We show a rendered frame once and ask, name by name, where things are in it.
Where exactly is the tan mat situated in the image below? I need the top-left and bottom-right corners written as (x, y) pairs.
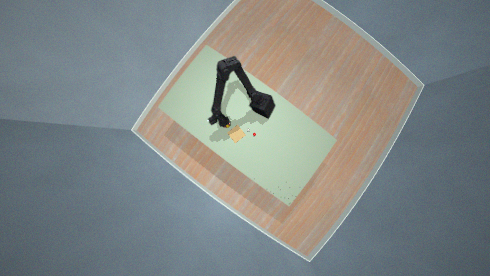
top-left (228, 125), bottom-right (245, 142)

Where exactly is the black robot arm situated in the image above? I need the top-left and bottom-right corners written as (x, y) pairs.
top-left (208, 56), bottom-right (267, 125)

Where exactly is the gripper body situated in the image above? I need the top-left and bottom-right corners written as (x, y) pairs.
top-left (218, 117), bottom-right (230, 127)

